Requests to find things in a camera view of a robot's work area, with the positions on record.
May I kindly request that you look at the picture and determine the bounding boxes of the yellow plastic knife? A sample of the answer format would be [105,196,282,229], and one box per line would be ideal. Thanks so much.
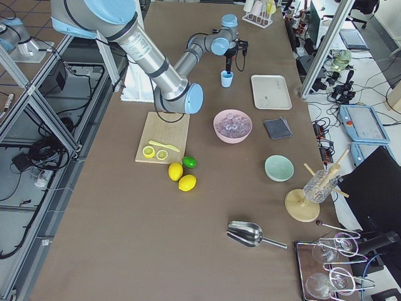
[148,140,180,152]

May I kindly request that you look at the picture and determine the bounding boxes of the pink bowl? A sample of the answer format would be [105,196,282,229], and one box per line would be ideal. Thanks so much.
[213,109,253,144]

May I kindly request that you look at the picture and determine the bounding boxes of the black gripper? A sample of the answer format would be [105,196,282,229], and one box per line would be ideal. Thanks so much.
[224,45,238,73]

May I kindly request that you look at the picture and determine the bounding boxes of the lemon half near knife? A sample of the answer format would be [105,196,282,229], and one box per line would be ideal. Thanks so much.
[156,149,169,161]

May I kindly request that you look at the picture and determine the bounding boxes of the lemon half at edge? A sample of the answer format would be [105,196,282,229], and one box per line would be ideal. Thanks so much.
[142,145,156,159]

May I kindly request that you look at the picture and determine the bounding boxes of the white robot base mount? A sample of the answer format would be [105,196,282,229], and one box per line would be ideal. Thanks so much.
[121,60,154,103]

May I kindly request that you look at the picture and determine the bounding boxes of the light blue cup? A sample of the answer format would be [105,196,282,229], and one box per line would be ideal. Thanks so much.
[221,70,234,88]

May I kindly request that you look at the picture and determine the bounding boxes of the metal ice scoop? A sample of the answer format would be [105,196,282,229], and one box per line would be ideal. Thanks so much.
[226,221,288,249]

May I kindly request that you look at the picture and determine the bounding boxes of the whole yellow lemon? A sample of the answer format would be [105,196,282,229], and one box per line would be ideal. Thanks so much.
[178,174,197,192]
[168,162,184,181]

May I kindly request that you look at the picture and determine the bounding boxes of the grey folded cloth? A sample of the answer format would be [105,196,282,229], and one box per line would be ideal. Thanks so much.
[263,117,293,139]

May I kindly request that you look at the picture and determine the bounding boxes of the cream rabbit serving tray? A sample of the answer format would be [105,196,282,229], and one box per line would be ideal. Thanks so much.
[251,75,292,110]

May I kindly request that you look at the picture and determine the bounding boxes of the green lime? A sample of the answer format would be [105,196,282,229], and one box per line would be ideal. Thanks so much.
[182,156,197,169]

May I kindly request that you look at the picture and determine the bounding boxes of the clear ice cubes pile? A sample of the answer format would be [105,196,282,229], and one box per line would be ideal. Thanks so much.
[215,114,251,138]

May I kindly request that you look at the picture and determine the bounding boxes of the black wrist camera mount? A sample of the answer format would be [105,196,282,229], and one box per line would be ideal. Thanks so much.
[236,39,249,57]

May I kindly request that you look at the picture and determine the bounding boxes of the blue teach pendant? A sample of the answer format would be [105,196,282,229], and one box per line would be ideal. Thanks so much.
[339,105,390,144]

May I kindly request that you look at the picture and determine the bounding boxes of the clear glass on rack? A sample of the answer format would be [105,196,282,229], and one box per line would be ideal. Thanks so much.
[303,170,338,204]

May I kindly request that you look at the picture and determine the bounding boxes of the white cup drying rack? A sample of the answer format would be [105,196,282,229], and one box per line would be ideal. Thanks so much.
[242,0,276,29]

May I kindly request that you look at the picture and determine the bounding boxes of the wooden cutting board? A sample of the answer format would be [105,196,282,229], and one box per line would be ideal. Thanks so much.
[135,112,190,164]

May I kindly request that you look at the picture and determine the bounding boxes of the black tray with glasses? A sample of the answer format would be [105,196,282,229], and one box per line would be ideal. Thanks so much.
[294,230,375,300]

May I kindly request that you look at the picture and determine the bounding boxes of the green bowl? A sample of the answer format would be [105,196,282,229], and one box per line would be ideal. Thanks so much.
[264,155,294,182]

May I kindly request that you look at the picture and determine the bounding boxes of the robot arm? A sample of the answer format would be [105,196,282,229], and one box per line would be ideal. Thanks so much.
[51,0,237,114]
[1,18,54,63]

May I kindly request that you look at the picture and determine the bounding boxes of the wooden cup rack stand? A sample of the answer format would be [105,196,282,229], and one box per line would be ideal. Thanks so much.
[284,149,349,222]

